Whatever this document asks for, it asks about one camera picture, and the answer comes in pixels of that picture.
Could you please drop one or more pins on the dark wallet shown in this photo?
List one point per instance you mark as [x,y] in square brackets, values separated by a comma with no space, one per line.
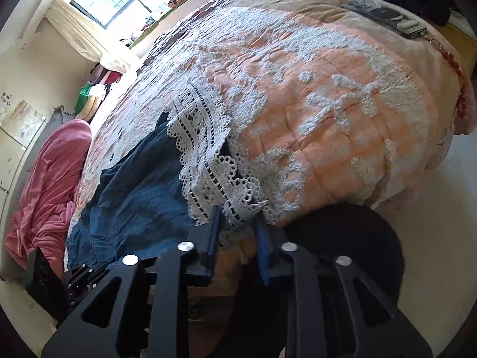
[411,30]

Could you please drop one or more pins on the orange tufted bedspread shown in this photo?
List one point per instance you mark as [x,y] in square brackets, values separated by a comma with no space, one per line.
[316,138]

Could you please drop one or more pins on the pink blanket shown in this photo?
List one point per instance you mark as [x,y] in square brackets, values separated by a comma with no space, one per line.
[48,194]

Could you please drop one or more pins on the wall poster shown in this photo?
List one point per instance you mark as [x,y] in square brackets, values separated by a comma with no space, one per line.
[22,119]

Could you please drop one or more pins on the blue pants with lace trim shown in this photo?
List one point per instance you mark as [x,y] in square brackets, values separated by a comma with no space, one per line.
[141,201]

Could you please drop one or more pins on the beige crumpled quilt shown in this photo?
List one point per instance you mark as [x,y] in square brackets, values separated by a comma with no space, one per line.
[175,33]

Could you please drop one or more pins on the cream curtain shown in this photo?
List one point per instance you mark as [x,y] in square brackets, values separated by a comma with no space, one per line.
[82,33]

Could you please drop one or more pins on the green windowsill cushion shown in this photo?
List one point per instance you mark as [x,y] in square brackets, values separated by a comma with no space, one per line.
[149,35]

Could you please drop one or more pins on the beige floral blanket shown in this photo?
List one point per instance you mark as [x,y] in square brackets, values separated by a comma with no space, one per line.
[316,3]

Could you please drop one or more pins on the pile of folded clothes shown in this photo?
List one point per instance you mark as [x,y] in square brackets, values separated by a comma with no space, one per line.
[95,93]

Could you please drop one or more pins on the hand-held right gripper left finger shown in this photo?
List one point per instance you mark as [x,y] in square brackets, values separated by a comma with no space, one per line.
[214,231]

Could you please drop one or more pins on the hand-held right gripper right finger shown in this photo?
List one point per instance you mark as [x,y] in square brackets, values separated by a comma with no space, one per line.
[262,253]

